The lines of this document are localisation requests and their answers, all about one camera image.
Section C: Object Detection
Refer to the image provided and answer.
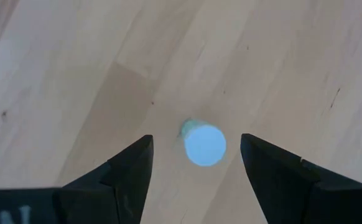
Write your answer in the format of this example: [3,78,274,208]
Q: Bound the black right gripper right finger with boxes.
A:
[239,133,321,224]

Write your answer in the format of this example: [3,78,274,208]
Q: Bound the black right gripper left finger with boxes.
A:
[61,134,154,224]

